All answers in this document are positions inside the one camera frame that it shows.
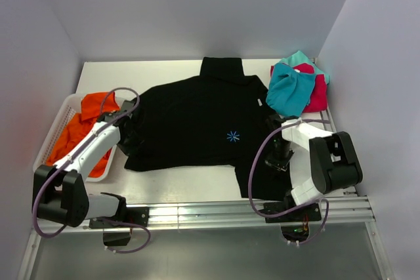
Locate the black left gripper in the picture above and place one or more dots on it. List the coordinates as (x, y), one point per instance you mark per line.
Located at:
(134, 147)

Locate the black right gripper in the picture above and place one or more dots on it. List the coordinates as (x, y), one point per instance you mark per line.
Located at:
(281, 164)

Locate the black t-shirt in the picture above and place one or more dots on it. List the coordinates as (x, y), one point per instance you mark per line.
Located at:
(215, 118)

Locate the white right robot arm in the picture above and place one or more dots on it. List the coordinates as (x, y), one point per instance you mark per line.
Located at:
(318, 161)

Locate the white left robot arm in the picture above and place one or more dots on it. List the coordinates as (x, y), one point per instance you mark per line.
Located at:
(60, 198)

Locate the orange shirt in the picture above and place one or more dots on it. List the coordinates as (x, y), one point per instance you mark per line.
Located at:
(82, 135)

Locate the teal shirt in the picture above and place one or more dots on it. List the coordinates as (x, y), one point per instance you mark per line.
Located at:
(289, 90)

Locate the magenta shirt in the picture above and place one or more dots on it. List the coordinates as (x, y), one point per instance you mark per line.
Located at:
(318, 98)

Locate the white plastic basket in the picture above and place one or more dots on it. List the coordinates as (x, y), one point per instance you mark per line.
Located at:
(65, 142)

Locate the light turquoise shirt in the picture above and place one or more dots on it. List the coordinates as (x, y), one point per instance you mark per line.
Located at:
(299, 58)

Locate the aluminium rail frame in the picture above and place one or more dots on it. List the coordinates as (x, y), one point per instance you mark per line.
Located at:
(205, 200)

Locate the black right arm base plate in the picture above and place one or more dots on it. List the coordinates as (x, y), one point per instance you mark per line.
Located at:
(310, 213)

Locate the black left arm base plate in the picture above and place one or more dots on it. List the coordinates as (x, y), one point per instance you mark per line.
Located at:
(128, 218)

